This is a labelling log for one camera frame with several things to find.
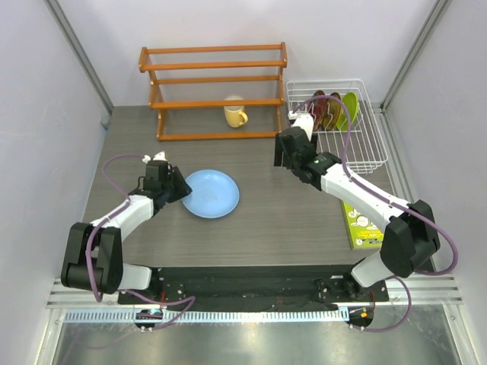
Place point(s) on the green plate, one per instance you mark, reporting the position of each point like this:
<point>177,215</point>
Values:
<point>351,103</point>

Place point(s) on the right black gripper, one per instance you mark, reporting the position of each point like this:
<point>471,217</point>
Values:
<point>279,157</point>

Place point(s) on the green booklet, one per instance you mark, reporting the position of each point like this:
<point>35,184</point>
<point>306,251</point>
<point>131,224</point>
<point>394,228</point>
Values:
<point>363,233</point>

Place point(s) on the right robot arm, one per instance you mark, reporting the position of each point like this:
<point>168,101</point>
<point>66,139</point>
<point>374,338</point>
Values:
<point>409,237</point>

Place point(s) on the white wire dish rack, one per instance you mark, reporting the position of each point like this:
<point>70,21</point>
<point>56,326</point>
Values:
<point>366,151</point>

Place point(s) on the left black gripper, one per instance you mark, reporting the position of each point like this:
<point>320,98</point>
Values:
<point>183,189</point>

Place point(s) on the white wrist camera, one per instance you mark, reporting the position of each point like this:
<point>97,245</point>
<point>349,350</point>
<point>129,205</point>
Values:
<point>302,120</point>
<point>161,156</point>

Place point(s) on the white slotted cable duct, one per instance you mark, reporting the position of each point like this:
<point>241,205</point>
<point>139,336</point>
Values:
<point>128,315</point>

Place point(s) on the red floral plate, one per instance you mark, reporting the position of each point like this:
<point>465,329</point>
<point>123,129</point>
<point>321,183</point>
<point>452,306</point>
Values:
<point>318,110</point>

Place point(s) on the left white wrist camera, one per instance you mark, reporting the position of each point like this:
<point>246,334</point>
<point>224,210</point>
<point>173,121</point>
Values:
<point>161,156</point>

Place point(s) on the yellow ceramic mug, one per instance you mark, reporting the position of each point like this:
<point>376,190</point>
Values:
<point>235,116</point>

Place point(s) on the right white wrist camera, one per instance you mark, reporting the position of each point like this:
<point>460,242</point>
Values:
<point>302,120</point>

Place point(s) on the orange wooden shelf rack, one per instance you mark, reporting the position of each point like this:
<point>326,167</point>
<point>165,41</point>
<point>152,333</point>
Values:
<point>222,77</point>

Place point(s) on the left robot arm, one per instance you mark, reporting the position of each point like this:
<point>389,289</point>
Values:
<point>94,253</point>

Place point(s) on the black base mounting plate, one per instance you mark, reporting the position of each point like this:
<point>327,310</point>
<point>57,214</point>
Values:
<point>256,289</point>

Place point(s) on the blue plate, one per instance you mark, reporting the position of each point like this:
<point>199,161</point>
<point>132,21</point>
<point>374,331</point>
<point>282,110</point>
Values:
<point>214,194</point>

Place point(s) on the brown yellow plate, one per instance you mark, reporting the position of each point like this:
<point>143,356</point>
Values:
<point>333,112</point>

